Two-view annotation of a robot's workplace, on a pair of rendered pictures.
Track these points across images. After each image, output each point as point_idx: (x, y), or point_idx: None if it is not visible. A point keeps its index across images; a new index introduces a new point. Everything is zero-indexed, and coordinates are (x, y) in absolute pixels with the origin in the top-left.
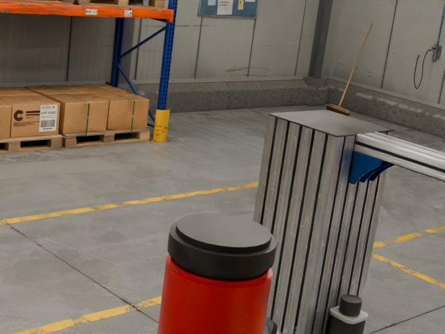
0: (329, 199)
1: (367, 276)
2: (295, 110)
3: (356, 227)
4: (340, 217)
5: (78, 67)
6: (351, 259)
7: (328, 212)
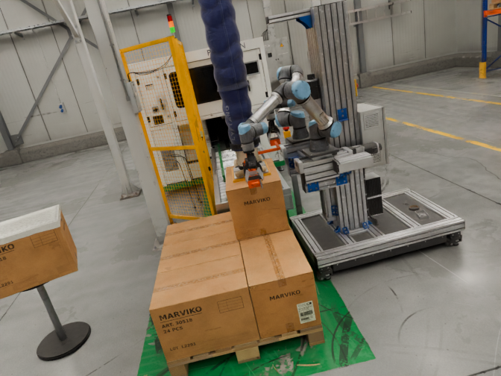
0: (306, 34)
1: (320, 69)
2: None
3: (314, 47)
4: (310, 42)
5: None
6: (315, 60)
7: (307, 39)
